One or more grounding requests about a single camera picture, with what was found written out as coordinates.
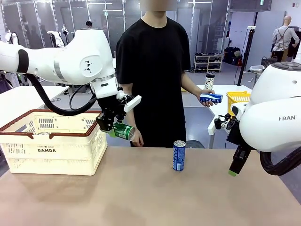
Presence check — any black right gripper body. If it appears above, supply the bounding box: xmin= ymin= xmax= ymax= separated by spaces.
xmin=226 ymin=124 xmax=254 ymax=151

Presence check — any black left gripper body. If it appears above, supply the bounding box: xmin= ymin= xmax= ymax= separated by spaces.
xmin=96 ymin=93 xmax=129 ymax=123

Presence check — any green drink can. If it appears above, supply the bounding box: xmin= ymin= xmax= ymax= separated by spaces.
xmin=112 ymin=121 xmax=135 ymax=141

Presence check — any blue Pocari Sweat can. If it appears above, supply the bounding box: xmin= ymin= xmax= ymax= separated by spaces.
xmin=199 ymin=93 xmax=223 ymax=105

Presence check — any person's left forearm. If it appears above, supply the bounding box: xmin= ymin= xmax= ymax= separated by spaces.
xmin=180 ymin=76 xmax=203 ymax=97

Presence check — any person's right forearm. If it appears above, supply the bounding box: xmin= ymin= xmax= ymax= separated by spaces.
xmin=121 ymin=83 xmax=142 ymax=132

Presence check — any yellow plastic shopping basket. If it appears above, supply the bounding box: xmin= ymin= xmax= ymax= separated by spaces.
xmin=226 ymin=91 xmax=252 ymax=111

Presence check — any cream basket with brown rim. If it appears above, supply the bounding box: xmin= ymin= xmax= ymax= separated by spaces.
xmin=0 ymin=109 xmax=108 ymax=177

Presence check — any person's right hand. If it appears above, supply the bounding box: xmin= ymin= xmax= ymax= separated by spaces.
xmin=130 ymin=128 xmax=145 ymax=147

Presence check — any person's left hand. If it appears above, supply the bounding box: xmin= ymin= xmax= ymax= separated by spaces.
xmin=195 ymin=89 xmax=216 ymax=108

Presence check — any white side table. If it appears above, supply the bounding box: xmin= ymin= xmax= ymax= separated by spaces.
xmin=182 ymin=84 xmax=252 ymax=149

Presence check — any person in black t-shirt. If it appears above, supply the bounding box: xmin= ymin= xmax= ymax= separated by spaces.
xmin=116 ymin=0 xmax=191 ymax=148

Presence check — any slim blue drink can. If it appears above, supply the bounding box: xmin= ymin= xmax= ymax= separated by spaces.
xmin=172 ymin=140 xmax=187 ymax=172

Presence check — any black-spotted white tumbler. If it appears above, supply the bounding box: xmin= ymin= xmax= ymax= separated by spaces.
xmin=205 ymin=73 xmax=216 ymax=90

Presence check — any black tripod with white top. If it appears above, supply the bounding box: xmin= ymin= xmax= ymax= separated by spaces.
xmin=236 ymin=25 xmax=257 ymax=87

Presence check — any white shoe rack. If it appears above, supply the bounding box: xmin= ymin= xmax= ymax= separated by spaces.
xmin=194 ymin=54 xmax=223 ymax=73

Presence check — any black bags pile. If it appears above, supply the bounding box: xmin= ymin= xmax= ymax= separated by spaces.
xmin=223 ymin=46 xmax=243 ymax=66

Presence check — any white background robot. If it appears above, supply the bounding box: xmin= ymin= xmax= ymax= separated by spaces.
xmin=47 ymin=30 xmax=62 ymax=48
xmin=4 ymin=29 xmax=20 ymax=46

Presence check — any mannequin with grey shirt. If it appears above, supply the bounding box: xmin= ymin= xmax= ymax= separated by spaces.
xmin=269 ymin=16 xmax=301 ymax=64

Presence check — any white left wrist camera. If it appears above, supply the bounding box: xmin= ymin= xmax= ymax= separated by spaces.
xmin=117 ymin=90 xmax=143 ymax=113

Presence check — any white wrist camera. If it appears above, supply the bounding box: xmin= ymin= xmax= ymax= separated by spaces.
xmin=207 ymin=117 xmax=219 ymax=136
xmin=117 ymin=90 xmax=143 ymax=113

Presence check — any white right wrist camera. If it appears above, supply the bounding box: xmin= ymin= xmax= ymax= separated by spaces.
xmin=207 ymin=117 xmax=219 ymax=136

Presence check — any black right arm cable sleeve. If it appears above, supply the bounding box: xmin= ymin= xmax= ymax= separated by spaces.
xmin=259 ymin=145 xmax=301 ymax=176

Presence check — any black arm cable sleeve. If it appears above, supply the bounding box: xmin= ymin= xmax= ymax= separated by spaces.
xmin=259 ymin=145 xmax=301 ymax=176
xmin=24 ymin=73 xmax=101 ymax=116

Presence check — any thin black cable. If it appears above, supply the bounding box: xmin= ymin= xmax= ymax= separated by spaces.
xmin=69 ymin=82 xmax=96 ymax=111

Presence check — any black left arm cable sleeve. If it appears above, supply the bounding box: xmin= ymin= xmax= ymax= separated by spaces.
xmin=24 ymin=73 xmax=101 ymax=116

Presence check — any black wire basket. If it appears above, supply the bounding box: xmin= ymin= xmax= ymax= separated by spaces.
xmin=261 ymin=56 xmax=278 ymax=69

